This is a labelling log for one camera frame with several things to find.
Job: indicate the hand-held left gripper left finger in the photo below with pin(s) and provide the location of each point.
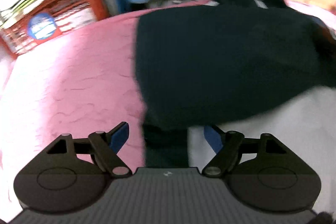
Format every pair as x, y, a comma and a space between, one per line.
119, 136

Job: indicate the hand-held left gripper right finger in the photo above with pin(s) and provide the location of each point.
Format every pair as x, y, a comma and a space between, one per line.
212, 138

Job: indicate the navy jacket white lining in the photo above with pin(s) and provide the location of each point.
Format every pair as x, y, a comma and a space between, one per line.
223, 56

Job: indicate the pink blanket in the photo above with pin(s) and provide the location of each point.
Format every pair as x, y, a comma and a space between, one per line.
78, 77

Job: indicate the red plastic crate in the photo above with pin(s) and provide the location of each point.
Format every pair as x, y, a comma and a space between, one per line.
65, 11

